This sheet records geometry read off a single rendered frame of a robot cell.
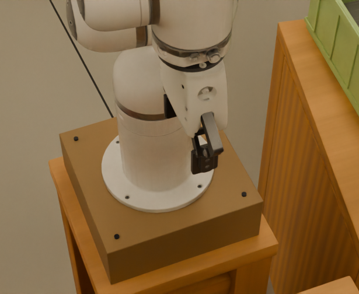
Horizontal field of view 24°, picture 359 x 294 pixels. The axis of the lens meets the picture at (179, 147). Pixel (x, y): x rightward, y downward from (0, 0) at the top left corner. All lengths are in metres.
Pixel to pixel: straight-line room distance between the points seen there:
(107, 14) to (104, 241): 0.62
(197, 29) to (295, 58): 1.02
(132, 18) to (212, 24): 0.08
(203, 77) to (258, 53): 2.09
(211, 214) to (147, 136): 0.18
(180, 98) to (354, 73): 0.85
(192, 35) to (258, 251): 0.69
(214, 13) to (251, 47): 2.16
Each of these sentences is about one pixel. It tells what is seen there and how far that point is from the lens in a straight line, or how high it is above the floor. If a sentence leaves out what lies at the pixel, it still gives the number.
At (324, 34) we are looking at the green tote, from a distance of 1.82.
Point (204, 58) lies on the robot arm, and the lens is 0.87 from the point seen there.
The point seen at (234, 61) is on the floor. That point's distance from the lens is 2.93.
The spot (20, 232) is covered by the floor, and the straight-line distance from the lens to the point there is 2.53.
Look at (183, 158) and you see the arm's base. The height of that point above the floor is 1.02.
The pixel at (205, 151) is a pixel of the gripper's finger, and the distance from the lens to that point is 0.94.
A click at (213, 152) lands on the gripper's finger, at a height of 1.37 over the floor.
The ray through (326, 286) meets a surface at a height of 0.90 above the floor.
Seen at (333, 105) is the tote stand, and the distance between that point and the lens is 1.76.
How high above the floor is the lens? 2.09
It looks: 51 degrees down
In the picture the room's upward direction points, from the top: straight up
